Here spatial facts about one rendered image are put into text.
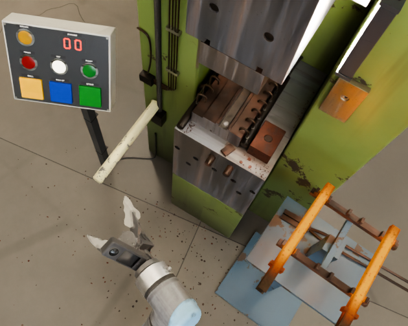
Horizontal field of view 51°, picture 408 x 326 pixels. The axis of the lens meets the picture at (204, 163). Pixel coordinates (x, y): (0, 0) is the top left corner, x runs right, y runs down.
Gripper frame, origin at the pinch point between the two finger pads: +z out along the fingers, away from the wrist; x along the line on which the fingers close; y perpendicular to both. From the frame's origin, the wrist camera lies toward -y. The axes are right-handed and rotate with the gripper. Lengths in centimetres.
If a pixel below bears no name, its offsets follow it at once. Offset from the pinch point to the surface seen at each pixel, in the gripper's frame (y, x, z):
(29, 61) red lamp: -2, 11, 60
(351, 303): 41, 29, -56
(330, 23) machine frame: 40, 92, 12
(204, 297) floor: 119, -29, -5
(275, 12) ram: -16, 64, -6
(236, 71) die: 5, 53, 5
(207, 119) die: 33, 38, 17
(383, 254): 48, 46, -52
